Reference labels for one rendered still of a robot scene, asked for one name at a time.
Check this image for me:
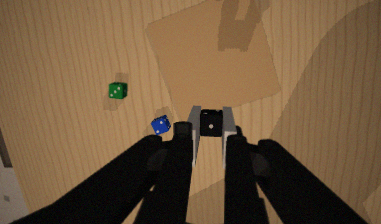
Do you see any black die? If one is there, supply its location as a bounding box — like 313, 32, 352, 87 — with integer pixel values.
200, 109, 223, 137

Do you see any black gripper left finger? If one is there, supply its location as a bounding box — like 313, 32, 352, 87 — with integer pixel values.
9, 106, 201, 224

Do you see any green die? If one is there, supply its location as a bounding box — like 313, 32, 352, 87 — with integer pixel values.
109, 82, 127, 99

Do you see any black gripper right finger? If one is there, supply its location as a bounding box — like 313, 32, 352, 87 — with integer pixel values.
222, 107, 368, 224

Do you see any tan mat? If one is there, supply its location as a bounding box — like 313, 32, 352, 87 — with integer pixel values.
147, 0, 281, 121

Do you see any blue die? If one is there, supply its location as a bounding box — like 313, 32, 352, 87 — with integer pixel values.
151, 115, 171, 135

